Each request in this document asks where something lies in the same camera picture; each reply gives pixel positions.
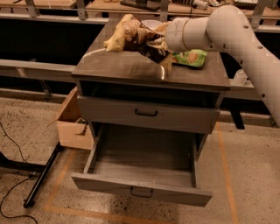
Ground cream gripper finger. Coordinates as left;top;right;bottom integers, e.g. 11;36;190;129
154;22;169;36
146;38;169;51

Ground brown chip bag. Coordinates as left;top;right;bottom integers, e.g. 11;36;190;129
104;14;171;63

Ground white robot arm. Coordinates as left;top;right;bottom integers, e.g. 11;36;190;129
154;5;280;125

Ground green snack bag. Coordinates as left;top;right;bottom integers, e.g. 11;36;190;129
172;49;207;68

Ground grey drawer cabinet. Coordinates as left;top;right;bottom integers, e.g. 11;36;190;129
72;20;230;152

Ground closed grey upper drawer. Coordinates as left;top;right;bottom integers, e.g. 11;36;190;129
77;95;220;134

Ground open grey lower drawer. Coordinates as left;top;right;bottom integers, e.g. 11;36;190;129
72;124;212;207

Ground white bowl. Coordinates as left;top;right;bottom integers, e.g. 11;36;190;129
142;19;161;30

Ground clear pump bottle left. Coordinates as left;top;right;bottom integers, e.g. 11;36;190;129
233;69;248;86

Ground cardboard box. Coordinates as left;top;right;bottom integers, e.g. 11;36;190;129
50;87;95;150

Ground black table leg base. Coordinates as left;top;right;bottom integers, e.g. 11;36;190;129
0;143;63;208

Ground grey metal workbench frame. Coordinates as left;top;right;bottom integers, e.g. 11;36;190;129
0;0;280;103

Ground black floor cable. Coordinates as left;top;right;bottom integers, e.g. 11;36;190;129
0;122;39;224

